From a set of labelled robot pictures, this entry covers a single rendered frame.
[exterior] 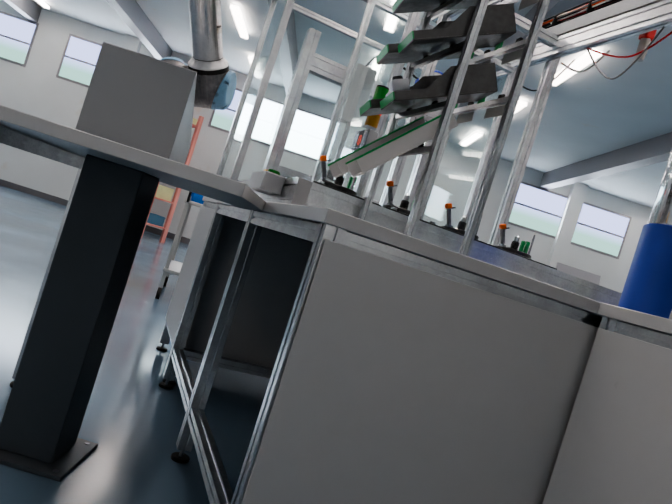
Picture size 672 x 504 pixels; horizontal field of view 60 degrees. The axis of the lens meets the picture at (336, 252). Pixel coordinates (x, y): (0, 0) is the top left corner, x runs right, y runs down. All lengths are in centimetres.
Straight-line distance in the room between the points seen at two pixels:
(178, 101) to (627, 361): 125
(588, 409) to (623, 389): 10
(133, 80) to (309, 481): 107
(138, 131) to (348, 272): 72
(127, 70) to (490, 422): 125
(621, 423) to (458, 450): 35
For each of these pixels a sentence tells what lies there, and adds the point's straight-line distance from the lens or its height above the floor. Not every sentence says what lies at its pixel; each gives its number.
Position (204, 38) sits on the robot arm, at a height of 123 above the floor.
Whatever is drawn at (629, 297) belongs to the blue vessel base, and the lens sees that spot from 184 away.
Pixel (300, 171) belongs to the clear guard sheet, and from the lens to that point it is 330.
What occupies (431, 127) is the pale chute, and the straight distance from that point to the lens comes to 154.
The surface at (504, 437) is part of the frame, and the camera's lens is 148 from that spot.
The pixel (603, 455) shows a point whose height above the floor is 53.
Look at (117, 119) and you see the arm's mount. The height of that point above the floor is 94.
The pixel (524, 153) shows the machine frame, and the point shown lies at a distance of 307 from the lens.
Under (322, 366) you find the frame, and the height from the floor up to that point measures 55.
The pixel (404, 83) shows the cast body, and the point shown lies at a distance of 159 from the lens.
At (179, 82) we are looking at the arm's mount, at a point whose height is 108.
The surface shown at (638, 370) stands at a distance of 145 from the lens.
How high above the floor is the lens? 78
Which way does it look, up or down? level
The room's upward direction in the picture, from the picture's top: 18 degrees clockwise
